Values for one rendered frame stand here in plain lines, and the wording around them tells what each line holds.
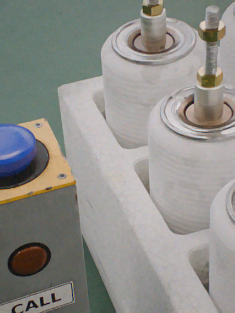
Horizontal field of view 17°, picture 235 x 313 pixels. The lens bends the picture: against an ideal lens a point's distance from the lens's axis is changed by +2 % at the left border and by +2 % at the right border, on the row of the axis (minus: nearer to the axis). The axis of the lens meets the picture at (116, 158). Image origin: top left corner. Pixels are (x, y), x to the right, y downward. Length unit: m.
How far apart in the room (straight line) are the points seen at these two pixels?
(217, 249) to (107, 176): 0.17
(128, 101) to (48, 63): 0.49
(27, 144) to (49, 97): 0.63
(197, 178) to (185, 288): 0.08
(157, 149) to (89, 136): 0.13
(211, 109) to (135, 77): 0.10
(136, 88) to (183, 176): 0.11
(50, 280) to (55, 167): 0.08
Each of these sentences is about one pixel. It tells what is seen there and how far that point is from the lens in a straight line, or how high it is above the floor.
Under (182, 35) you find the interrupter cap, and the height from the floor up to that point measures 0.25.
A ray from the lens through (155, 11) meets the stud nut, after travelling 0.69.
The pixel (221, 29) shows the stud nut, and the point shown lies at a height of 0.33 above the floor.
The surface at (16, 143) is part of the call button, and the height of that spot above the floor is 0.33.
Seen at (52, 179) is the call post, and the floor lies 0.31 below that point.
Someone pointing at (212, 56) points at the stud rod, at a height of 0.31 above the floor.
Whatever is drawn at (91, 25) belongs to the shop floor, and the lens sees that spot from 1.26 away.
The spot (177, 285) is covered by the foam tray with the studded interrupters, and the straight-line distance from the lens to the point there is 0.58.
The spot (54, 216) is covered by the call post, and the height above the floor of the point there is 0.29.
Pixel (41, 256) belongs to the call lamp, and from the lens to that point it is 0.49.
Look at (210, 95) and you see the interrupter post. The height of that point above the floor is 0.28.
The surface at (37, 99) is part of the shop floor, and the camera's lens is 1.10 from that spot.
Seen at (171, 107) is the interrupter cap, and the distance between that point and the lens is 0.62.
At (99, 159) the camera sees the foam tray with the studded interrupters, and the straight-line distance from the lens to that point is 0.69.
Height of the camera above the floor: 0.62
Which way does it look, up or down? 39 degrees down
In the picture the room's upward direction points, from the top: 4 degrees counter-clockwise
